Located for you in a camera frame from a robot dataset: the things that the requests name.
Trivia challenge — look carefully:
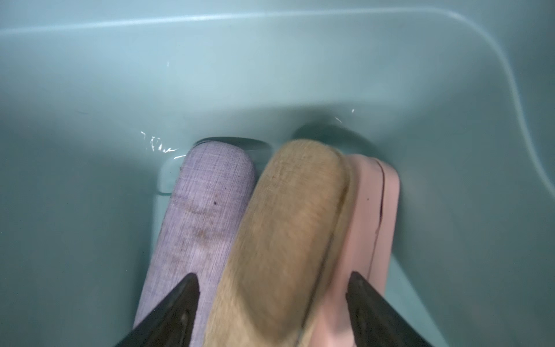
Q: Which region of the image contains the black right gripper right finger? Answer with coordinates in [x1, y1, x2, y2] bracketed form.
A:
[345, 271, 432, 347]

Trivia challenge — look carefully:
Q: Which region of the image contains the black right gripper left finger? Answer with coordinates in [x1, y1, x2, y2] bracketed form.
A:
[116, 273, 200, 347]

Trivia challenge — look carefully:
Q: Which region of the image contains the small pink hard glasses case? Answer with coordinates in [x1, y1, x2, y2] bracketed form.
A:
[308, 154, 400, 346]

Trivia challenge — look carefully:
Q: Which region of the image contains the lilac fabric glasses case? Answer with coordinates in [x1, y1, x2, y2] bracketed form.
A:
[134, 141, 257, 346]

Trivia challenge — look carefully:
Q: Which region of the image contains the tan fabric glasses case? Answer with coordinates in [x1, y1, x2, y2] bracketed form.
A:
[204, 140, 356, 346]

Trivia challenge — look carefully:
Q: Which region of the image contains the teal plastic storage box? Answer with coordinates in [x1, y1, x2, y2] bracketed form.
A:
[1, 1, 554, 346]

